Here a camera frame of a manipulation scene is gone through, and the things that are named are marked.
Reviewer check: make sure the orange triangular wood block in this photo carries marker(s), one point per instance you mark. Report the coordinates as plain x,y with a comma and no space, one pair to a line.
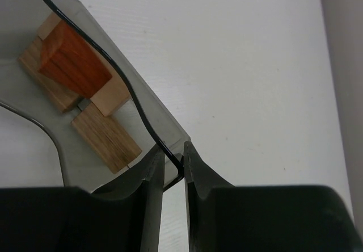
67,59

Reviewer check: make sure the short light wood block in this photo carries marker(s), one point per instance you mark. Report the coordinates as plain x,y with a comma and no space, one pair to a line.
114,93

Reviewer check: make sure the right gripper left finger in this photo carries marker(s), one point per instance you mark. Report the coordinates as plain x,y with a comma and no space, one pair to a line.
122,215

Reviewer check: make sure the smoky transparent plastic bin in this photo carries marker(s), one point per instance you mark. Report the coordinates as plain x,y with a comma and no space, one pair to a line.
74,110

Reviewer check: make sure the tan wood block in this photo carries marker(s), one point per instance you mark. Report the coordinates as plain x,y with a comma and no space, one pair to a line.
107,137

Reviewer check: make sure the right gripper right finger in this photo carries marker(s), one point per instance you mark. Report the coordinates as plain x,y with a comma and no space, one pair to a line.
224,217

